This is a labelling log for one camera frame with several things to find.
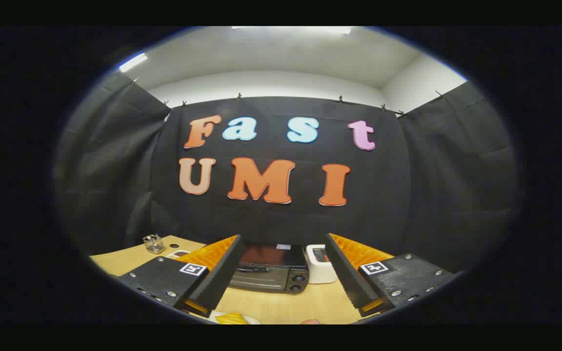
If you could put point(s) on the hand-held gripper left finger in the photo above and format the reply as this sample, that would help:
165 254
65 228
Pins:
222 273

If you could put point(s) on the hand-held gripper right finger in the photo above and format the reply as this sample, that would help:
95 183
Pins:
347 273

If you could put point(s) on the golden croissant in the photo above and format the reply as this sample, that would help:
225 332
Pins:
232 319

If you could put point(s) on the white boxy appliance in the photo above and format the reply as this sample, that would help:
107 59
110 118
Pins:
317 273

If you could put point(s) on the black toaster oven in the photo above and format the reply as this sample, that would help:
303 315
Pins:
271 280

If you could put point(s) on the small white snack dish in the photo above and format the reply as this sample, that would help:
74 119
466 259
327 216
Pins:
178 254

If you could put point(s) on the short ceiling light strip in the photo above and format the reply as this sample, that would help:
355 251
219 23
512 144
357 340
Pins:
133 62

